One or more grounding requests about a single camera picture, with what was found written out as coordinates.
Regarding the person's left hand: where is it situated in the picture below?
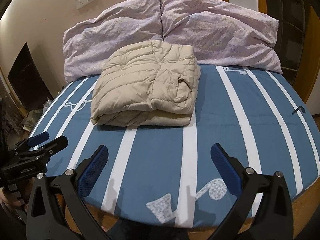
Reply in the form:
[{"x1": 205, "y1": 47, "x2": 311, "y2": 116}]
[{"x1": 0, "y1": 187, "x2": 28, "y2": 211}]

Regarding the lilac floral duvet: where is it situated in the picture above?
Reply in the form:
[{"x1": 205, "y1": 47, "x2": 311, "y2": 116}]
[{"x1": 62, "y1": 0, "x2": 282, "y2": 82}]

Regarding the black television screen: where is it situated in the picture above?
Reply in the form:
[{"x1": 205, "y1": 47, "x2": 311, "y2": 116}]
[{"x1": 8, "y1": 43, "x2": 53, "y2": 111}]

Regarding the blue white striped bed sheet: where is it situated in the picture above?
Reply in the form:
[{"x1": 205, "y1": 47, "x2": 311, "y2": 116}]
[{"x1": 31, "y1": 65, "x2": 319, "y2": 228}]

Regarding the beige quilted down jacket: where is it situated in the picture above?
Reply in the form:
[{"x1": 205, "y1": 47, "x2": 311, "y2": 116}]
[{"x1": 91, "y1": 40, "x2": 201, "y2": 127}]

